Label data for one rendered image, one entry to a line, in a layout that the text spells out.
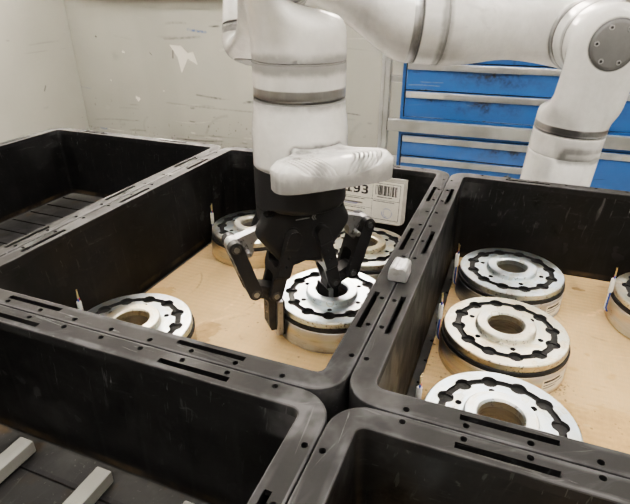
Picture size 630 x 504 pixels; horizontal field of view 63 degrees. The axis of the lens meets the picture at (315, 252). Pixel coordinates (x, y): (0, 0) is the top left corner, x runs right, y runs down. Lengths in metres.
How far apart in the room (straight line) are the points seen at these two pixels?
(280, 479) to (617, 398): 0.31
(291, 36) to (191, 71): 3.42
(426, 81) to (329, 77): 1.97
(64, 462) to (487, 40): 0.62
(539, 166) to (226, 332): 0.48
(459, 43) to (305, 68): 0.34
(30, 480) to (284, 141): 0.29
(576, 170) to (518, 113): 1.59
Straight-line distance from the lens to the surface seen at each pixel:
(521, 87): 2.32
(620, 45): 0.73
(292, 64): 0.37
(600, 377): 0.50
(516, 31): 0.75
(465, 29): 0.68
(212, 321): 0.51
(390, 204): 0.63
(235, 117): 3.67
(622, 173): 2.44
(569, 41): 0.73
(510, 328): 0.48
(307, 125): 0.37
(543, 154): 0.76
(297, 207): 0.39
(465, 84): 2.33
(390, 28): 0.67
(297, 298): 0.47
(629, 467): 0.28
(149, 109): 4.05
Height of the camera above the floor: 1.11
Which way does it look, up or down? 27 degrees down
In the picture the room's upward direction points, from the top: straight up
